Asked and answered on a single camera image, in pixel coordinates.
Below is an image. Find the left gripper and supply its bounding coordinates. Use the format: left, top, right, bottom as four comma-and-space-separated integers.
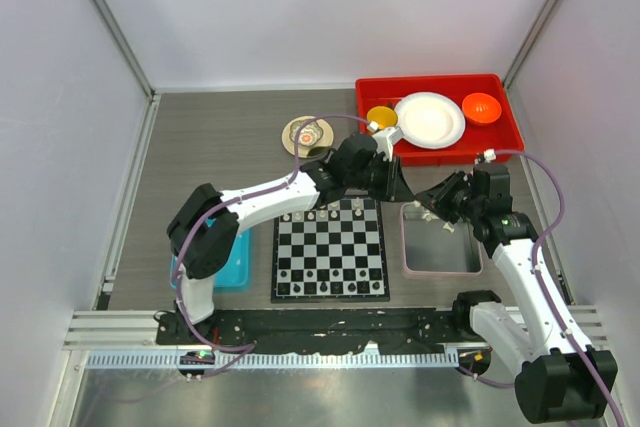
346, 155, 415, 205

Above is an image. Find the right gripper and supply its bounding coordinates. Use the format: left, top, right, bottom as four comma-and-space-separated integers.
415, 170, 484, 225

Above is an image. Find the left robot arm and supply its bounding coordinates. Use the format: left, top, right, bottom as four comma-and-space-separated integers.
167, 127, 414, 346

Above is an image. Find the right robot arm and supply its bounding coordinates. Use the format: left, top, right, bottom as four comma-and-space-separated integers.
415, 163, 624, 424

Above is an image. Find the black white chess board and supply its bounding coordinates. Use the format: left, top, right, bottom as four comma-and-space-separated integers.
271, 195, 390, 303

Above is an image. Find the silver metal tray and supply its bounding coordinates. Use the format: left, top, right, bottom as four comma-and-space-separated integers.
400, 203, 483, 280

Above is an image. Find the yellow plastic cup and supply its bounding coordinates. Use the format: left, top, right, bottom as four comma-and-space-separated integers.
366, 105, 398, 131

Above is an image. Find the red plastic bin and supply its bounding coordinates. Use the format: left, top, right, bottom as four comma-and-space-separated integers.
355, 73, 525, 166

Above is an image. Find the beige saucer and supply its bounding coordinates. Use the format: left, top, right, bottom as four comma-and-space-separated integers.
281, 119, 334, 159

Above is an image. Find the white paper plate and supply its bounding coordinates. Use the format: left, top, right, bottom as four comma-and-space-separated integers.
394, 92, 466, 150

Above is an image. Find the patterned small bowl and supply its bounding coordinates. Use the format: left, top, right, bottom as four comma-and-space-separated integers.
289, 117, 324, 147

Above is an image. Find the orange plastic bowl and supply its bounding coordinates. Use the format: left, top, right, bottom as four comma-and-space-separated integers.
461, 92, 502, 126

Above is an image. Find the blue plastic tray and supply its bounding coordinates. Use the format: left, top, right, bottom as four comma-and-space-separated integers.
169, 229, 253, 293

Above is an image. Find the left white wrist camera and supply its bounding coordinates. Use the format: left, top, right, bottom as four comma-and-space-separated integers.
367, 121, 404, 161

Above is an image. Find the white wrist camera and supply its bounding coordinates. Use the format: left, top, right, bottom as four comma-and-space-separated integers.
475, 149, 497, 164
367, 121, 404, 161

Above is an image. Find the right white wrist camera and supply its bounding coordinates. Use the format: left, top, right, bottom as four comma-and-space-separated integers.
475, 149, 497, 164

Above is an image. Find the black mounting base plate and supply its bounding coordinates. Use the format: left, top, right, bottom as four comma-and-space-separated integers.
153, 307, 485, 356

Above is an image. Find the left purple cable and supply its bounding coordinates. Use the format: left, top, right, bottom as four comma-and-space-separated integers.
169, 114, 379, 383

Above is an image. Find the aluminium frame rail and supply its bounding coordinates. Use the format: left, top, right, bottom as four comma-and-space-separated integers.
63, 305, 608, 350

